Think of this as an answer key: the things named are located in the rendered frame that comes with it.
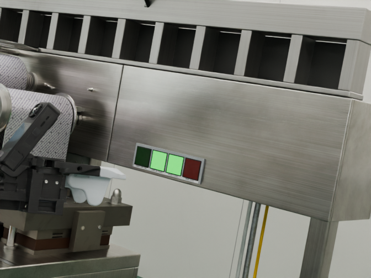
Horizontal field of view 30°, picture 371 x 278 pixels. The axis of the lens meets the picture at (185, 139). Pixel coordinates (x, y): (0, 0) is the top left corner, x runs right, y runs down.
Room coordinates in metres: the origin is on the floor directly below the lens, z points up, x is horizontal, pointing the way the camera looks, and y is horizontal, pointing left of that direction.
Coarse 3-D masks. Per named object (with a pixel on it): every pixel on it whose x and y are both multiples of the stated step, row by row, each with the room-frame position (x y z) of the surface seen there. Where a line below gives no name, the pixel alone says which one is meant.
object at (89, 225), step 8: (80, 216) 1.85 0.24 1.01; (88, 216) 1.88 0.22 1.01; (96, 216) 1.90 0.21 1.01; (104, 216) 1.93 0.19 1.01; (72, 224) 1.86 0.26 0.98; (80, 224) 1.85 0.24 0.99; (88, 224) 1.88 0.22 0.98; (96, 224) 1.90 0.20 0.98; (72, 232) 1.86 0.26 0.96; (80, 232) 1.86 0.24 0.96; (88, 232) 1.88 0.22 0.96; (96, 232) 1.91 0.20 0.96; (72, 240) 1.85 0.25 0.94; (80, 240) 1.86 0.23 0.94; (88, 240) 1.89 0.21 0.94; (96, 240) 1.91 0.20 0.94; (72, 248) 1.85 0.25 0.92; (80, 248) 1.87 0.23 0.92; (88, 248) 1.89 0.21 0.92; (96, 248) 1.92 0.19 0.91
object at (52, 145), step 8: (8, 136) 1.90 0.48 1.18; (48, 136) 2.01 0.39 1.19; (56, 136) 2.03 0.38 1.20; (64, 136) 2.06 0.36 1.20; (40, 144) 1.99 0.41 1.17; (48, 144) 2.01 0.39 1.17; (56, 144) 2.04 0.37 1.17; (64, 144) 2.06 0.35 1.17; (32, 152) 1.97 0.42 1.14; (40, 152) 1.99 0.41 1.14; (48, 152) 2.02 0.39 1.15; (56, 152) 2.04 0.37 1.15; (64, 152) 2.07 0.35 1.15
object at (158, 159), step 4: (156, 152) 1.96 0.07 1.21; (160, 152) 1.95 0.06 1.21; (152, 156) 1.97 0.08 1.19; (156, 156) 1.96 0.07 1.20; (160, 156) 1.95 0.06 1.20; (164, 156) 1.94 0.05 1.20; (152, 160) 1.97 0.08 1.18; (156, 160) 1.96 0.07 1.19; (160, 160) 1.95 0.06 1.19; (164, 160) 1.94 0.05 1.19; (152, 164) 1.96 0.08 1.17; (156, 164) 1.96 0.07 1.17; (160, 164) 1.95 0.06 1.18; (164, 164) 1.94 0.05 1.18; (156, 168) 1.95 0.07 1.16; (160, 168) 1.95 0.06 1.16
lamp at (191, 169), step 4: (188, 160) 1.89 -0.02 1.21; (192, 160) 1.88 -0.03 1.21; (188, 164) 1.89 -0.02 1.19; (192, 164) 1.88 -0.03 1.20; (196, 164) 1.87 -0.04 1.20; (184, 168) 1.89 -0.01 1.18; (188, 168) 1.89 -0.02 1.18; (192, 168) 1.88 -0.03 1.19; (196, 168) 1.87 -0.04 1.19; (184, 172) 1.89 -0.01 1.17; (188, 172) 1.88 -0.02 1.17; (192, 172) 1.88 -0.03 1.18; (196, 172) 1.87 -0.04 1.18; (184, 176) 1.89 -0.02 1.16; (188, 176) 1.88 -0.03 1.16; (192, 176) 1.88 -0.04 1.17; (196, 176) 1.87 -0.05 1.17
